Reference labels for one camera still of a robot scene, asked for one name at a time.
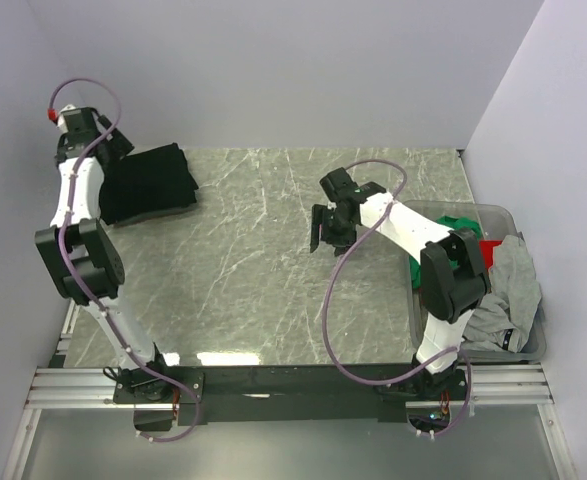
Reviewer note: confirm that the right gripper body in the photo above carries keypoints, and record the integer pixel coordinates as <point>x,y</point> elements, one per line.
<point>333,230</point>

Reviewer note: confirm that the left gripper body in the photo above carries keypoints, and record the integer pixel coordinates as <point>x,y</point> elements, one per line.
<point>117,147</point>

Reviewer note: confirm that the black t-shirt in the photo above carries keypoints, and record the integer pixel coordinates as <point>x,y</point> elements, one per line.
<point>147,184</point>

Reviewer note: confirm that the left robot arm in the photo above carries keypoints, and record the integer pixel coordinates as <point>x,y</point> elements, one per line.
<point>82,262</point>

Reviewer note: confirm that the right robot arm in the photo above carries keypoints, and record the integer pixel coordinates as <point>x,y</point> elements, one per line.
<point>454,278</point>

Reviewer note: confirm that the green t-shirt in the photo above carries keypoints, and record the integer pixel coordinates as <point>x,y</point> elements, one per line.
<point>453,223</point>

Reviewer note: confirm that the red t-shirt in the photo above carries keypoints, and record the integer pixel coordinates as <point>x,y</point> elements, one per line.
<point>487,248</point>

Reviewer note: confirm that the gray t-shirt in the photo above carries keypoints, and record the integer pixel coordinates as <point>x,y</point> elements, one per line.
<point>503,320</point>

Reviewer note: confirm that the clear plastic bin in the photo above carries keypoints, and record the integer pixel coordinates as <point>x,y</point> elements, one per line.
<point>496,223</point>

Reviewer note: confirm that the black base beam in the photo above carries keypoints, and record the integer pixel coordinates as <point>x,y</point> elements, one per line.
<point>279,393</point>

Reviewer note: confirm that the aluminium rail frame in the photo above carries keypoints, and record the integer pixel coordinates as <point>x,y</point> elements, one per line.
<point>234,282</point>

